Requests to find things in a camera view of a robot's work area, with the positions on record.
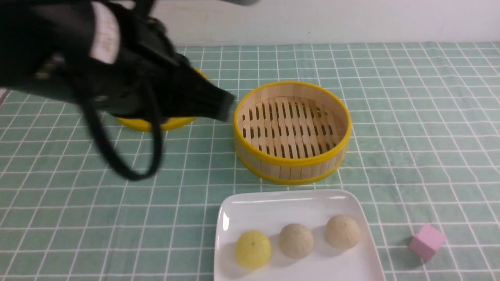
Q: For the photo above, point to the yellow steamed bun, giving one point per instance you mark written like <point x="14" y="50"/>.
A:
<point x="253" y="250"/>

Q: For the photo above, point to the wooden steamer basket yellow rims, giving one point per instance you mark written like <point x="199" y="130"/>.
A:
<point x="291" y="133"/>

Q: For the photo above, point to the green checkered tablecloth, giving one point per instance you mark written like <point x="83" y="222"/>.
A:
<point x="424" y="150"/>

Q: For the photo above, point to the pink cube block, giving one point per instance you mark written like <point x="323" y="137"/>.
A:
<point x="427" y="242"/>

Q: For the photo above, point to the white square plate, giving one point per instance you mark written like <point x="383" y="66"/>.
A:
<point x="269" y="212"/>

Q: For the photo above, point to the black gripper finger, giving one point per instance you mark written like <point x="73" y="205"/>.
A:
<point x="211" y="102"/>

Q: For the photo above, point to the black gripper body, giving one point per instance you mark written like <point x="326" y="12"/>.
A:
<point x="136" y="72"/>

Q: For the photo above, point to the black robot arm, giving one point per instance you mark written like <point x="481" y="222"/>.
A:
<point x="45" y="47"/>

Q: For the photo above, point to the beige steamed bun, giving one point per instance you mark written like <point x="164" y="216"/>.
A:
<point x="296" y="241"/>
<point x="342" y="232"/>

